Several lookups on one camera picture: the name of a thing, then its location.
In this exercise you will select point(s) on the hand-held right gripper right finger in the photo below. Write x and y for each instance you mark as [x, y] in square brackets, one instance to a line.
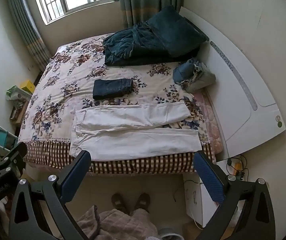
[207, 177]

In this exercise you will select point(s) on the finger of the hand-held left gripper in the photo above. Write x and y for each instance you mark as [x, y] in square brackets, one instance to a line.
[13, 157]

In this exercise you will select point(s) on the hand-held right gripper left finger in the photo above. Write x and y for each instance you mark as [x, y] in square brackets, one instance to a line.
[75, 175]

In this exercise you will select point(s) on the white pants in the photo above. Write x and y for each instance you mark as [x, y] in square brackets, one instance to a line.
[133, 140]

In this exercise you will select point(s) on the teal storage cart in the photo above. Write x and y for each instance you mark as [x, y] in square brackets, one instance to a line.
[5, 137]

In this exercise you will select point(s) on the white bedside cabinet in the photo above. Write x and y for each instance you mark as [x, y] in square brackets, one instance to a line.
[200, 200]

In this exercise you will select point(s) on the yellow power strip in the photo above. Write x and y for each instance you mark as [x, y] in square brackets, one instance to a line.
[238, 168]

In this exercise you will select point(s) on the wooden side table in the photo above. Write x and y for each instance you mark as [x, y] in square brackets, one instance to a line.
[18, 112]

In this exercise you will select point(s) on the pink mattress pad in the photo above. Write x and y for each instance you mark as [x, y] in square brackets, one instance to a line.
[212, 130]

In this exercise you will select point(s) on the person's left shoe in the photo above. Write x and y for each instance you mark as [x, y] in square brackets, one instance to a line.
[119, 202]

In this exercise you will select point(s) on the person's shoe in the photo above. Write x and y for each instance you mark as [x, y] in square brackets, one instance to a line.
[119, 202]
[142, 201]

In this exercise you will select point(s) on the green and white bag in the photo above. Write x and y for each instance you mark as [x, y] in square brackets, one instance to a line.
[15, 93]

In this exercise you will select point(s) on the grey round container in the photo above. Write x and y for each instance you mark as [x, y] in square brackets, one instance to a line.
[170, 233]

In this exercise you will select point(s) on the person's right shoe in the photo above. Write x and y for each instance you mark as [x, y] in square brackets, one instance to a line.
[142, 201]

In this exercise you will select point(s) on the yellow box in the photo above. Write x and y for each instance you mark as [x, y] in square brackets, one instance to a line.
[28, 86]

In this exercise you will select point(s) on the floral bedsheet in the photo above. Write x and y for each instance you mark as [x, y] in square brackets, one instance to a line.
[65, 80]

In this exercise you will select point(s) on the folded dark blue jeans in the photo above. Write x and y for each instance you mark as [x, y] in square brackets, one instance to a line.
[110, 88]

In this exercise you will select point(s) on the grey folded garment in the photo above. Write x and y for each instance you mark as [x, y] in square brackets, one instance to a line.
[204, 80]

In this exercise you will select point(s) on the white headboard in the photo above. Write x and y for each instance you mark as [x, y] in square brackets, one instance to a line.
[257, 85]

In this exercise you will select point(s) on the light blue denim garment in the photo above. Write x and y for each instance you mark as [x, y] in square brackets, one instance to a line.
[182, 72]

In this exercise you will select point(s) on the teal velvet blanket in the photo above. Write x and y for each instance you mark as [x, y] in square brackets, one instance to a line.
[133, 47]

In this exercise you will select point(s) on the teal velvet pillow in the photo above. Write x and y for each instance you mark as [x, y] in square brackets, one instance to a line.
[177, 30]

